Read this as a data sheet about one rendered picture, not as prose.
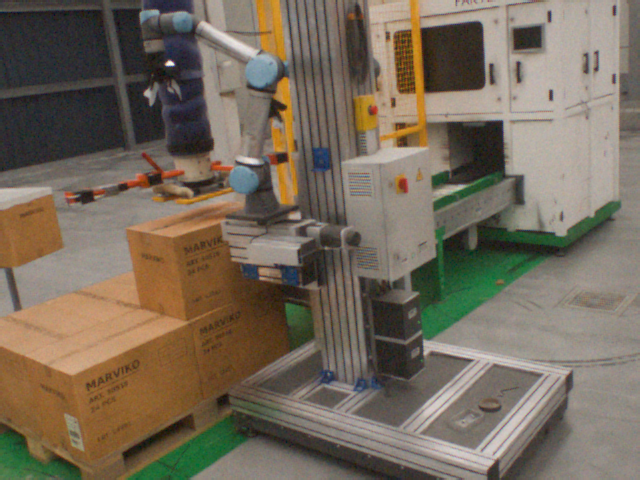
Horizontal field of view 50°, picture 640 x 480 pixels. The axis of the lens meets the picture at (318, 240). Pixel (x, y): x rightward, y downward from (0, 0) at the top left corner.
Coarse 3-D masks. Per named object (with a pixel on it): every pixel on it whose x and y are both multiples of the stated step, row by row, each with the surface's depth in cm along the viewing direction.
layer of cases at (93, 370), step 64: (0, 320) 344; (64, 320) 333; (128, 320) 323; (192, 320) 314; (256, 320) 345; (0, 384) 323; (64, 384) 277; (128, 384) 291; (192, 384) 317; (64, 448) 294
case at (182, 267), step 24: (168, 216) 346; (192, 216) 340; (216, 216) 334; (144, 240) 321; (168, 240) 306; (192, 240) 311; (216, 240) 321; (144, 264) 327; (168, 264) 311; (192, 264) 312; (216, 264) 322; (144, 288) 333; (168, 288) 317; (192, 288) 314; (216, 288) 324; (240, 288) 334; (264, 288) 345; (168, 312) 323; (192, 312) 315
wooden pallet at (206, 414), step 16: (208, 400) 325; (0, 416) 334; (176, 416) 312; (192, 416) 320; (208, 416) 326; (224, 416) 334; (0, 432) 344; (32, 432) 313; (176, 432) 322; (192, 432) 321; (32, 448) 318; (48, 448) 305; (144, 448) 312; (160, 448) 310; (80, 464) 287; (96, 464) 283; (112, 464) 288; (128, 464) 300; (144, 464) 301
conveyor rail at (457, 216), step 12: (480, 192) 481; (492, 192) 491; (504, 192) 505; (456, 204) 455; (468, 204) 466; (480, 204) 479; (492, 204) 492; (504, 204) 506; (444, 216) 444; (456, 216) 455; (468, 216) 468; (480, 216) 481; (456, 228) 457
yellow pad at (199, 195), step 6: (222, 186) 331; (228, 186) 334; (198, 192) 322; (204, 192) 326; (210, 192) 325; (216, 192) 326; (222, 192) 327; (228, 192) 330; (180, 198) 320; (186, 198) 317; (192, 198) 317; (198, 198) 317; (204, 198) 320; (210, 198) 322
